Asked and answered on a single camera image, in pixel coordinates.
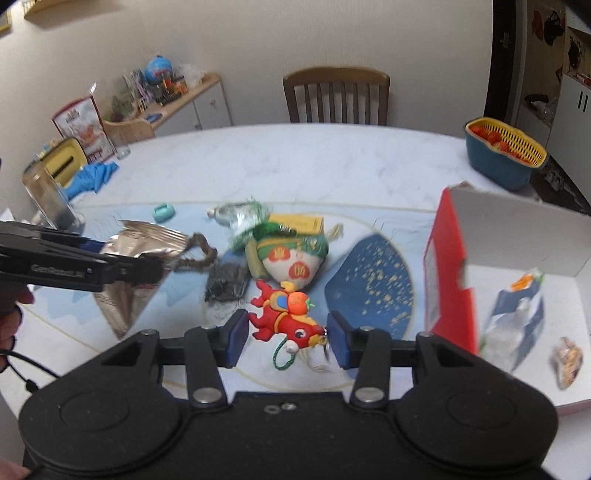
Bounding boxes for person's left hand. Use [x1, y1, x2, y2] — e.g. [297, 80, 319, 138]
[0, 285, 37, 374]

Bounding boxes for cluster of toys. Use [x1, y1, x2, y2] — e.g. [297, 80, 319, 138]
[112, 65, 206, 117]

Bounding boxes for white sideboard with wooden top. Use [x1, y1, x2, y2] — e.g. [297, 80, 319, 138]
[147, 72, 234, 138]

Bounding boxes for white green zongzi plush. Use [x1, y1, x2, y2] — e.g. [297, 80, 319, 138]
[245, 226, 345, 292]

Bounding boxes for yellow tissue box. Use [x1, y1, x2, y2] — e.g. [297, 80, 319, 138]
[41, 137, 88, 186]

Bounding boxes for wooden wall shelf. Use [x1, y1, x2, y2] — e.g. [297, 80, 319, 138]
[23, 0, 63, 20]

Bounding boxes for strawberries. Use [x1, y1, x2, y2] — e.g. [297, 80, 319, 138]
[473, 127, 532, 164]

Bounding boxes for red white printed carton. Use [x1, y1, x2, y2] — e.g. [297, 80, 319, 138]
[52, 93, 117, 161]

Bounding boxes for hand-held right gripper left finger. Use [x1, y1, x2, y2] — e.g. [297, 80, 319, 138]
[99, 308, 251, 409]

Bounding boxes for white cabinet with black handles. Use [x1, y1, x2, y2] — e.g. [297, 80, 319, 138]
[558, 69, 591, 155]

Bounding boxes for wooden slat-back chair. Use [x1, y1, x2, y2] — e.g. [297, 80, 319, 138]
[283, 67, 391, 126]

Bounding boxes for black cable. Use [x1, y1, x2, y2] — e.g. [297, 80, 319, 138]
[0, 350, 62, 394]

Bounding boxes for blue cloth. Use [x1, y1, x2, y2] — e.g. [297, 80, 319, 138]
[62, 161, 121, 200]

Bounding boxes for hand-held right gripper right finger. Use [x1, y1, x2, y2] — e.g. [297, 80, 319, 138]
[326, 310, 478, 409]

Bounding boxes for small wooden chair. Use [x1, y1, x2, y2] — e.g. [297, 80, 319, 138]
[102, 117, 156, 145]

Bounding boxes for red dragon plush keychain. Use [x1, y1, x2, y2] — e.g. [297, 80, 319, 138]
[248, 279, 331, 371]

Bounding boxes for yellow carton box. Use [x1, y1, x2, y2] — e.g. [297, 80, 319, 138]
[267, 213, 325, 236]

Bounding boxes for black mesh packet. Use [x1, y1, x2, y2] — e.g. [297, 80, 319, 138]
[205, 262, 251, 303]

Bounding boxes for crumpled silver green wrapper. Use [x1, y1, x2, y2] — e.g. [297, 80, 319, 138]
[207, 199, 269, 252]

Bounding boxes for tall clear glass jar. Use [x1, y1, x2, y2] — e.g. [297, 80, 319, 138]
[22, 156, 86, 234]

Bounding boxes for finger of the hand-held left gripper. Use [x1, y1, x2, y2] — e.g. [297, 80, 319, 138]
[0, 220, 109, 254]
[99, 256, 166, 288]

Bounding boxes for blue globe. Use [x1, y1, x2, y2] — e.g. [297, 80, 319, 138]
[145, 55, 174, 85]

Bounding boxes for yellow colander in blue bowl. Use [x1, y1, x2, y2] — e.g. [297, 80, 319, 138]
[464, 117, 549, 192]

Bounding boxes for red and white cardboard box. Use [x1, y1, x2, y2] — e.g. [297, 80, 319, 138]
[424, 182, 591, 411]

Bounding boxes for blue white snack packet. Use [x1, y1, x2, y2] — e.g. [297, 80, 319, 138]
[480, 270, 546, 374]

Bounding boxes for bronze foil packet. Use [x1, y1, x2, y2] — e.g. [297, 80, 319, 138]
[91, 220, 189, 340]

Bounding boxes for small wrapped candy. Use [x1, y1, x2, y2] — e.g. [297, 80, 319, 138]
[551, 337, 583, 389]

